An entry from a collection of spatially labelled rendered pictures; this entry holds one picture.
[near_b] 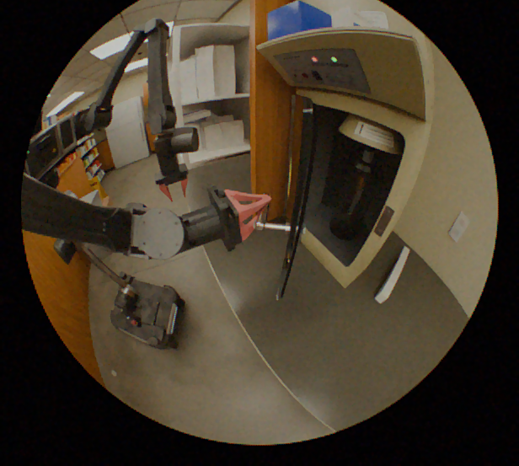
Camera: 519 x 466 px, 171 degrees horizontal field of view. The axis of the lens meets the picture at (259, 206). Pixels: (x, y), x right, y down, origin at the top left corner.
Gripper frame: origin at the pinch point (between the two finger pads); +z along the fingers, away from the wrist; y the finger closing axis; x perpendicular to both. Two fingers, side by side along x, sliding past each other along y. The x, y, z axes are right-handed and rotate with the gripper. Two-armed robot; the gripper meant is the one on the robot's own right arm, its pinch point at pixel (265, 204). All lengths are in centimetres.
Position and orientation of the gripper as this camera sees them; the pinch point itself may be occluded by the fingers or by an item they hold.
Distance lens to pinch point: 31.9
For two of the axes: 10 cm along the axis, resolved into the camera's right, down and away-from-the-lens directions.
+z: 8.7, -3.1, 3.8
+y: 0.0, -7.8, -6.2
